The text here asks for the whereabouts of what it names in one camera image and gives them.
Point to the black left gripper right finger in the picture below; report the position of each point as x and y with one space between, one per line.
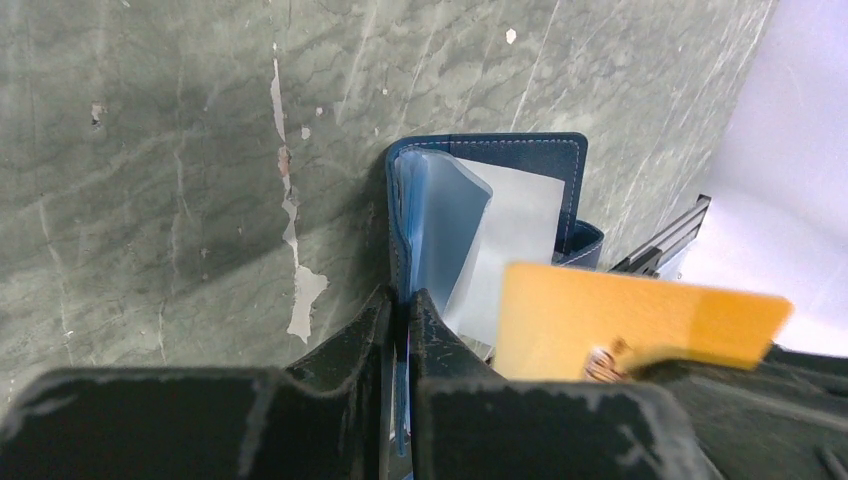
468 422

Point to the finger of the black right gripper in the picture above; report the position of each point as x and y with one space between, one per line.
786 419

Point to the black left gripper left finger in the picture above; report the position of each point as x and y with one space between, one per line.
324 416

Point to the gold credit card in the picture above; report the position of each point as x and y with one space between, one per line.
558 323

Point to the blue leather card holder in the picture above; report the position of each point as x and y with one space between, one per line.
463 206

